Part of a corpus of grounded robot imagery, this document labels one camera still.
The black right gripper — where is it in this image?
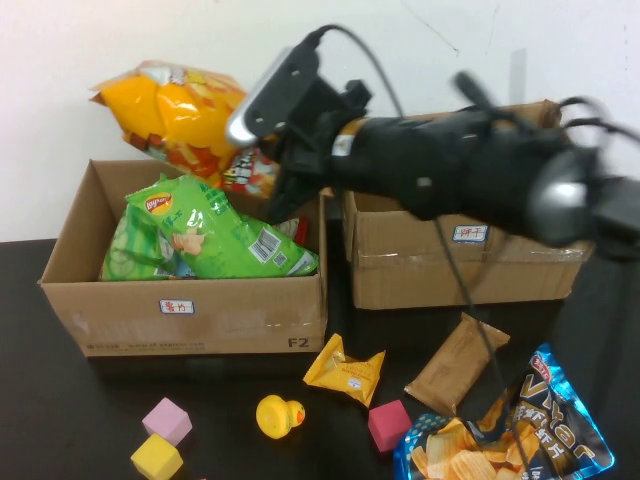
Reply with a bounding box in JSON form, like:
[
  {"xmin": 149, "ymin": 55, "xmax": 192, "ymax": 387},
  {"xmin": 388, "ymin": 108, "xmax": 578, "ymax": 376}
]
[{"xmin": 267, "ymin": 74, "xmax": 374, "ymax": 224}]

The large orange snack bag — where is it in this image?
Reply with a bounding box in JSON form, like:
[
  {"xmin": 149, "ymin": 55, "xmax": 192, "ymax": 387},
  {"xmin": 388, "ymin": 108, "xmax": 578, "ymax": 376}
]
[{"xmin": 89, "ymin": 60, "xmax": 282, "ymax": 202}]

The red and white snack packet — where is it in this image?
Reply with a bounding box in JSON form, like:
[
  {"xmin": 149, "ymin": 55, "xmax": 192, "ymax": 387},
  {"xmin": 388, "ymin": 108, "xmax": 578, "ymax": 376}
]
[{"xmin": 272, "ymin": 215, "xmax": 310, "ymax": 247}]

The small yellow snack packet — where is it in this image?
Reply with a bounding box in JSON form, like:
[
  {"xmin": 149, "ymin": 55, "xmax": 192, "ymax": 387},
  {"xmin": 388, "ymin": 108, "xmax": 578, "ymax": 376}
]
[{"xmin": 302, "ymin": 333, "xmax": 387, "ymax": 408}]

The brown snack packet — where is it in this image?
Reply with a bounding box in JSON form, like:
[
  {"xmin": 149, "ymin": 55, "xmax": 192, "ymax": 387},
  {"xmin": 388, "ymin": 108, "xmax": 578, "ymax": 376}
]
[{"xmin": 403, "ymin": 312, "xmax": 511, "ymax": 417}]

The green Lay's chip bag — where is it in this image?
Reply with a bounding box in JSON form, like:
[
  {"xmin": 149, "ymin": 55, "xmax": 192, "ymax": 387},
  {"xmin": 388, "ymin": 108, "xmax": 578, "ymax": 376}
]
[{"xmin": 124, "ymin": 172, "xmax": 320, "ymax": 280}]

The taped cardboard box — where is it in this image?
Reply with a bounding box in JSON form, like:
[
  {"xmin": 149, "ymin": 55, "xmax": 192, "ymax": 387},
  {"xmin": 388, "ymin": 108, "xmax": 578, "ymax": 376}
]
[{"xmin": 342, "ymin": 99, "xmax": 596, "ymax": 311}]

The cardboard box with F2 print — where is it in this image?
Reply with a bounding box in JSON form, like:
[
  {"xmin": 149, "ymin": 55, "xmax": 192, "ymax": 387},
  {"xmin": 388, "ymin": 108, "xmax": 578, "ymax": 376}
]
[{"xmin": 38, "ymin": 158, "xmax": 330, "ymax": 359}]

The green cucumber chip bag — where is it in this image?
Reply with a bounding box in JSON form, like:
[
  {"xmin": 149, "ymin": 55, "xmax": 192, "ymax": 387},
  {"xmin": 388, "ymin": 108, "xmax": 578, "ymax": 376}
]
[{"xmin": 99, "ymin": 203, "xmax": 187, "ymax": 282}]

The yellow rubber duck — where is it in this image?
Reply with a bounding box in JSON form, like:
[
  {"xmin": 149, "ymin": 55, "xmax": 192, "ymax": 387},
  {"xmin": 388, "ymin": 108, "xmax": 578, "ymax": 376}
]
[{"xmin": 255, "ymin": 394, "xmax": 307, "ymax": 440}]

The magenta cube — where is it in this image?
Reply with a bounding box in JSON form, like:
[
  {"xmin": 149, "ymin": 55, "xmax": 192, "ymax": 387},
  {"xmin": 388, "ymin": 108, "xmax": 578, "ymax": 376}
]
[{"xmin": 367, "ymin": 398, "xmax": 415, "ymax": 454}]

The light pink cube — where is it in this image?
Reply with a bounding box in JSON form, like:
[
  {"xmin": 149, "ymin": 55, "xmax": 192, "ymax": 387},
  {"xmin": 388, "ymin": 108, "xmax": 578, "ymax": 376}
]
[{"xmin": 141, "ymin": 397, "xmax": 194, "ymax": 446}]

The yellow cube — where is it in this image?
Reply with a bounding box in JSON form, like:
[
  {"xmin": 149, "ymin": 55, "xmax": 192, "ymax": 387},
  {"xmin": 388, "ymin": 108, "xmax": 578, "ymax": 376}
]
[{"xmin": 130, "ymin": 432, "xmax": 185, "ymax": 480}]

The blue potato chip bag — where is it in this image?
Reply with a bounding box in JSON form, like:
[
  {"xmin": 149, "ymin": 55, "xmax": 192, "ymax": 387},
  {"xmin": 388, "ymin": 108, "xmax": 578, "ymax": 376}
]
[{"xmin": 393, "ymin": 342, "xmax": 616, "ymax": 480}]

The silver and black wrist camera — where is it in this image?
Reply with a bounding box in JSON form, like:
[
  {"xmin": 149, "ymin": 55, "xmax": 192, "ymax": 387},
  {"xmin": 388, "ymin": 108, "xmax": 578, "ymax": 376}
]
[{"xmin": 224, "ymin": 42, "xmax": 322, "ymax": 149}]

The black camera cable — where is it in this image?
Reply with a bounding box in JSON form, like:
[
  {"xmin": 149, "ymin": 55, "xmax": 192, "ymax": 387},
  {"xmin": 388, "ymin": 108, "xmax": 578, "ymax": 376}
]
[{"xmin": 312, "ymin": 24, "xmax": 407, "ymax": 119}]

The black hanging cable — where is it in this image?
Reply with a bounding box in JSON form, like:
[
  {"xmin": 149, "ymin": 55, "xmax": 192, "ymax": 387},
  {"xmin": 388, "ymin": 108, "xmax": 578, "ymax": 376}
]
[{"xmin": 433, "ymin": 214, "xmax": 532, "ymax": 480}]

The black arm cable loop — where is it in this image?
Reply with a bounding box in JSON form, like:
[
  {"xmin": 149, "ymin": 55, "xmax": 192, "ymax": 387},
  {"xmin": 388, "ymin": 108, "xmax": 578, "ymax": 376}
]
[{"xmin": 558, "ymin": 96, "xmax": 640, "ymax": 149}]

